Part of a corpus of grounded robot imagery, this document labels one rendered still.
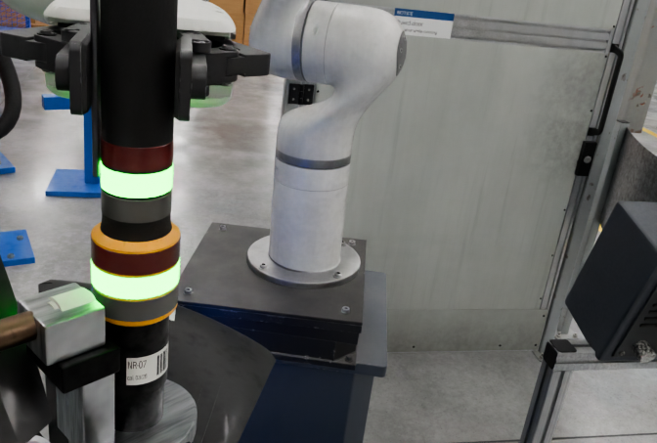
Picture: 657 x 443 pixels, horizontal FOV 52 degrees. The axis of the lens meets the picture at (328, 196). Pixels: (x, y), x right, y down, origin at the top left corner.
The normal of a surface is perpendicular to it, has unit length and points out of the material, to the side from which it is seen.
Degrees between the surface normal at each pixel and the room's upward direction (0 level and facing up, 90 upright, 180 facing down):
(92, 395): 90
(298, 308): 2
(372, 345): 0
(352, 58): 89
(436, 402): 0
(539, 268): 90
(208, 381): 15
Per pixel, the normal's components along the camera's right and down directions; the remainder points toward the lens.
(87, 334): 0.71, 0.34
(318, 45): -0.27, 0.25
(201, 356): 0.38, -0.89
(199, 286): 0.09, -0.93
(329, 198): 0.53, 0.35
